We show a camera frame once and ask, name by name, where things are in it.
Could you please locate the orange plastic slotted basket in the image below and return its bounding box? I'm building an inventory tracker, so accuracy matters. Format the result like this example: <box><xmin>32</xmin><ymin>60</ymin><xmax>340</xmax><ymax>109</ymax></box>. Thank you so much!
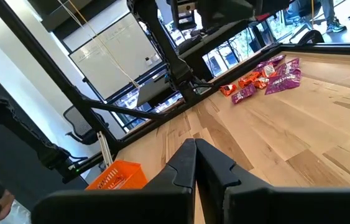
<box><xmin>85</xmin><ymin>159</ymin><xmax>149</xmax><ymax>190</ymax></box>

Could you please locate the black metal table frame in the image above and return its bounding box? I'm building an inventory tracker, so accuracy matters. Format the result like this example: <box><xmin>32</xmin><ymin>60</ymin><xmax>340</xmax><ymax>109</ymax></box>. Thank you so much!
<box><xmin>0</xmin><ymin>0</ymin><xmax>350</xmax><ymax>184</ymax></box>

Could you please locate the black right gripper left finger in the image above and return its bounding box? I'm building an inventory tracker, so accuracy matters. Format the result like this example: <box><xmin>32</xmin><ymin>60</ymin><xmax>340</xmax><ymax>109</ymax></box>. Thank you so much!
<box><xmin>30</xmin><ymin>138</ymin><xmax>198</xmax><ymax>224</ymax></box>

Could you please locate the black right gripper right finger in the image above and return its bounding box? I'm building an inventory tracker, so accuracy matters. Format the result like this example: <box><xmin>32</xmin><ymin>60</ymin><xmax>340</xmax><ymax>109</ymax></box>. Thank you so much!
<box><xmin>195</xmin><ymin>138</ymin><xmax>350</xmax><ymax>224</ymax></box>

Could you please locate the purple Skittles candy pack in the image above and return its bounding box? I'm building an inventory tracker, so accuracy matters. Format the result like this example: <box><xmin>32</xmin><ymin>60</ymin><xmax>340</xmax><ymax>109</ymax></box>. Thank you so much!
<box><xmin>264</xmin><ymin>67</ymin><xmax>302</xmax><ymax>96</ymax></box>
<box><xmin>231</xmin><ymin>83</ymin><xmax>258</xmax><ymax>105</ymax></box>
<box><xmin>275</xmin><ymin>57</ymin><xmax>301</xmax><ymax>75</ymax></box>
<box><xmin>257</xmin><ymin>54</ymin><xmax>287</xmax><ymax>70</ymax></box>

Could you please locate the black mesh office chair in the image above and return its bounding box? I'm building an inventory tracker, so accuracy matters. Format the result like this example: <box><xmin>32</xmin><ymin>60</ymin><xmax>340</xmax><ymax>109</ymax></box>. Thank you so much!
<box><xmin>62</xmin><ymin>105</ymin><xmax>110</xmax><ymax>146</ymax></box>

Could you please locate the white whiteboard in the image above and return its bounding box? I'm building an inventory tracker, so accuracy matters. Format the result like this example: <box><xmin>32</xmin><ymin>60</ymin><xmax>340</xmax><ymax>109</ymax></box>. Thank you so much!
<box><xmin>68</xmin><ymin>11</ymin><xmax>165</xmax><ymax>101</ymax></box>

